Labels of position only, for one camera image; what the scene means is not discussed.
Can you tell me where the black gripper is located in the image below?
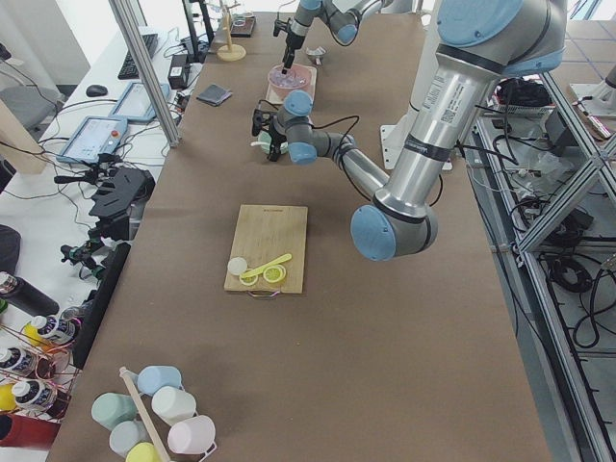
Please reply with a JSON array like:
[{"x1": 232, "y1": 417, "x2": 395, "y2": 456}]
[
  {"x1": 281, "y1": 30, "x2": 304, "y2": 74},
  {"x1": 267, "y1": 117, "x2": 287, "y2": 162}
]

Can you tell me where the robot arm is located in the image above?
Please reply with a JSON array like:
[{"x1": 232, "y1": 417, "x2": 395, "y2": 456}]
[
  {"x1": 273, "y1": 0, "x2": 420, "y2": 75},
  {"x1": 253, "y1": 1, "x2": 567, "y2": 261}
]

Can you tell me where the mint green bowl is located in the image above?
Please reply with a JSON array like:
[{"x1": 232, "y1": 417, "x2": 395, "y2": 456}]
[{"x1": 257, "y1": 131, "x2": 288, "y2": 155}]

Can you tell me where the pile of clear ice cubes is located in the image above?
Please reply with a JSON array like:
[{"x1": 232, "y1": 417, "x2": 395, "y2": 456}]
[{"x1": 269, "y1": 66, "x2": 308, "y2": 90}]

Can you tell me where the pink bowl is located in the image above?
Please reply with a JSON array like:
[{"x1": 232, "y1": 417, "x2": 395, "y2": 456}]
[{"x1": 268, "y1": 64, "x2": 308, "y2": 96}]

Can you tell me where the metal ice scoop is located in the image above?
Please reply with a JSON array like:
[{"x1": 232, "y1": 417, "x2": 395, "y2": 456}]
[{"x1": 305, "y1": 46, "x2": 326, "y2": 66}]

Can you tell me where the yellow plastic spoon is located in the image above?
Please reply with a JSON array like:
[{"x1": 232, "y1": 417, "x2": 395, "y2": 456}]
[{"x1": 240, "y1": 253, "x2": 293, "y2": 279}]

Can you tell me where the cream rectangular tray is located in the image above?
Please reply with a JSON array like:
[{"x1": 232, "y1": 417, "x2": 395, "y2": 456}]
[{"x1": 265, "y1": 64, "x2": 318, "y2": 105}]

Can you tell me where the brown wooden tray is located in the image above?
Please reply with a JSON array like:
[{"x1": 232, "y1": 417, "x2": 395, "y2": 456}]
[{"x1": 231, "y1": 16, "x2": 256, "y2": 38}]

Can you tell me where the wooden mug tree stand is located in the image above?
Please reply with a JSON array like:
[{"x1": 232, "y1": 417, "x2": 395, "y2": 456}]
[{"x1": 217, "y1": 1, "x2": 246, "y2": 62}]

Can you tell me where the grey folded cloth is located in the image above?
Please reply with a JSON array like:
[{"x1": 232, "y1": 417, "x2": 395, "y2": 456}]
[{"x1": 196, "y1": 84, "x2": 233, "y2": 107}]

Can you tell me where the bamboo cutting board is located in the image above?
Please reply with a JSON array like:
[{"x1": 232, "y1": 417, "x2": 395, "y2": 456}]
[{"x1": 224, "y1": 204, "x2": 308, "y2": 295}]

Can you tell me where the black power adapter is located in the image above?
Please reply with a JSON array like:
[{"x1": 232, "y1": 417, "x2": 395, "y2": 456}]
[{"x1": 167, "y1": 54, "x2": 191, "y2": 90}]

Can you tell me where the white round lid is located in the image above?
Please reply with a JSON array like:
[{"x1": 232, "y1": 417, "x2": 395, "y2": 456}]
[{"x1": 227, "y1": 257, "x2": 248, "y2": 276}]

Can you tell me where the lemon slice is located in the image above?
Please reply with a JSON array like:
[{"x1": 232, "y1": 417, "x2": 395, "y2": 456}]
[
  {"x1": 239, "y1": 274, "x2": 259, "y2": 287},
  {"x1": 262, "y1": 264, "x2": 287, "y2": 284}
]

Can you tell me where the blue teach pendant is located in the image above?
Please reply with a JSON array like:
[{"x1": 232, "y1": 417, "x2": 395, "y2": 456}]
[
  {"x1": 109, "y1": 82, "x2": 156, "y2": 123},
  {"x1": 56, "y1": 116, "x2": 128, "y2": 165}
]

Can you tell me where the black gamepad stand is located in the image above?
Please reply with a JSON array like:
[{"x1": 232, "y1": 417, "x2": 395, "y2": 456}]
[{"x1": 89, "y1": 167, "x2": 155, "y2": 241}]

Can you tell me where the black keyboard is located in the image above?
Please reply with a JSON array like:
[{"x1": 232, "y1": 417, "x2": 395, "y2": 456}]
[{"x1": 117, "y1": 33, "x2": 160, "y2": 81}]

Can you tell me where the black computer mouse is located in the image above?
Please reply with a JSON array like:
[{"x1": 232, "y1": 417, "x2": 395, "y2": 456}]
[{"x1": 86, "y1": 85, "x2": 108, "y2": 97}]

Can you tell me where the light blue cup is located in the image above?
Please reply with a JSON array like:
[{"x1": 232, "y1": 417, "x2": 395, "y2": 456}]
[{"x1": 137, "y1": 365, "x2": 183, "y2": 397}]

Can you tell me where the white cup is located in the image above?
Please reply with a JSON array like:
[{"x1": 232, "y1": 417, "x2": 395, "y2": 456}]
[{"x1": 151, "y1": 386, "x2": 196, "y2": 425}]

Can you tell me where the black bottle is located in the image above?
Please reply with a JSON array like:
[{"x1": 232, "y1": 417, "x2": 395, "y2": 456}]
[{"x1": 1, "y1": 271, "x2": 60, "y2": 317}]

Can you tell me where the pink cup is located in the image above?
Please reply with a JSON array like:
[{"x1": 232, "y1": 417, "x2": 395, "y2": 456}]
[{"x1": 167, "y1": 415, "x2": 217, "y2": 454}]

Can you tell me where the mint green cup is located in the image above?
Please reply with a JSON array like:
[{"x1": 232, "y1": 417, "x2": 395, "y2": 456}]
[{"x1": 90, "y1": 393, "x2": 138, "y2": 430}]

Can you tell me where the grey blue cup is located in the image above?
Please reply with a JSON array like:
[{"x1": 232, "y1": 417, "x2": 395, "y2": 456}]
[{"x1": 109, "y1": 421, "x2": 150, "y2": 457}]

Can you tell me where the yellow cup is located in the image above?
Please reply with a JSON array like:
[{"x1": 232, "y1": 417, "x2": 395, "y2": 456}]
[{"x1": 125, "y1": 442, "x2": 161, "y2": 462}]

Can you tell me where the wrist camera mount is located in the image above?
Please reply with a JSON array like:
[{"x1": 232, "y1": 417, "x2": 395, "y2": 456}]
[
  {"x1": 272, "y1": 15, "x2": 291, "y2": 38},
  {"x1": 251, "y1": 99, "x2": 279, "y2": 137}
]

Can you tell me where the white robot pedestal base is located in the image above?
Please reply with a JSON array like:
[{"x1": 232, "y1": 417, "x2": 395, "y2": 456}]
[{"x1": 380, "y1": 1, "x2": 441, "y2": 169}]

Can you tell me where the aluminium frame post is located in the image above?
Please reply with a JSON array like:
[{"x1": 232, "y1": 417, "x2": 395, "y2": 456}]
[{"x1": 109, "y1": 0, "x2": 180, "y2": 148}]

